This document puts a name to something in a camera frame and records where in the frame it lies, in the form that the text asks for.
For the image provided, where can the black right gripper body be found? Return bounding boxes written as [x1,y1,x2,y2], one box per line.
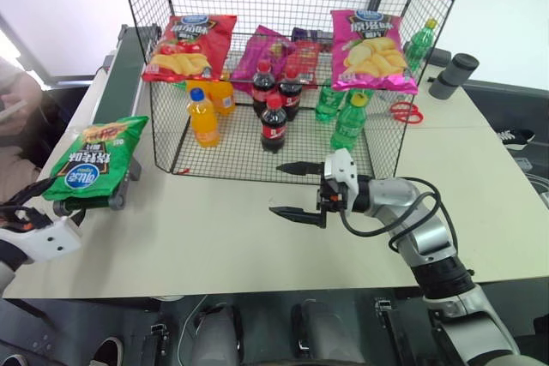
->
[317,177,350,230]

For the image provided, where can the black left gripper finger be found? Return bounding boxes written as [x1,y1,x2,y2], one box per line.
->
[51,199,87,226]
[0,178,54,209]

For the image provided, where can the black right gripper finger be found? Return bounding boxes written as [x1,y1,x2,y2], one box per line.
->
[268,206,327,230]
[275,160,327,177]

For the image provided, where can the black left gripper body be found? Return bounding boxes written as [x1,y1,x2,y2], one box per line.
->
[0,204,49,232]

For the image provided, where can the green potato chip bag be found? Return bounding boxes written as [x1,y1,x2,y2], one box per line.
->
[41,115,150,212]

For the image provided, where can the dark green conveyor belt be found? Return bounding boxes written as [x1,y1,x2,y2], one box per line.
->
[54,22,171,212]

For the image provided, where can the cola bottle red cap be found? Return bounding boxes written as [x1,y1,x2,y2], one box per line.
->
[250,60,279,119]
[259,93,289,154]
[277,66,302,123]

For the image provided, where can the green soda bottle yellow cap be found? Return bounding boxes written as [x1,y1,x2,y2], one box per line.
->
[329,90,371,153]
[402,17,439,73]

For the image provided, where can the small red snack bag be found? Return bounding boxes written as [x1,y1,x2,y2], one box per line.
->
[281,39,323,91]

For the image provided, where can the orange soda bottle blue cap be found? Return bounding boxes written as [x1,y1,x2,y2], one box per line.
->
[185,87,221,150]

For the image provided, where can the small purple snack bag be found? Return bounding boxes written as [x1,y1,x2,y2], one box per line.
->
[232,24,298,93]

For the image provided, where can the large pink potato chip bag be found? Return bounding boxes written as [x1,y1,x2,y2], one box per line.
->
[329,9,419,95]

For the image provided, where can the dark purple snack bag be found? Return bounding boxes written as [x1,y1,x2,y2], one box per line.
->
[291,27,336,42]

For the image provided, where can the black shoe white rim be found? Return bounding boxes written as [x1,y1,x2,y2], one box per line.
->
[87,336,126,366]

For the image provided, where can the grey rounded shape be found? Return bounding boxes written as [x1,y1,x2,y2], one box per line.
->
[188,303,242,366]

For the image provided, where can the red potato chip bag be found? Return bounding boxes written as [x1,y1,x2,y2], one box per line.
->
[141,14,238,84]

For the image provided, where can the grey cylindrical flask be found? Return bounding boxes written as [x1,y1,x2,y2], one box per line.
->
[428,52,480,100]

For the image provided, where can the black sneaker white sole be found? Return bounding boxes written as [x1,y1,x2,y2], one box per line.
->
[494,128,538,153]

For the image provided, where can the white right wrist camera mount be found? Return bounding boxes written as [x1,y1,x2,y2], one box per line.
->
[323,147,360,213]

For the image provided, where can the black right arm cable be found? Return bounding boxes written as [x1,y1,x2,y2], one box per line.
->
[340,176,450,252]

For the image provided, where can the red handled scissors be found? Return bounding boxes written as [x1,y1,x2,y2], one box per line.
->
[389,100,425,125]

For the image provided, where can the thin white cable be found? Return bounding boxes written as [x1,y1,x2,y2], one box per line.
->
[178,296,208,342]

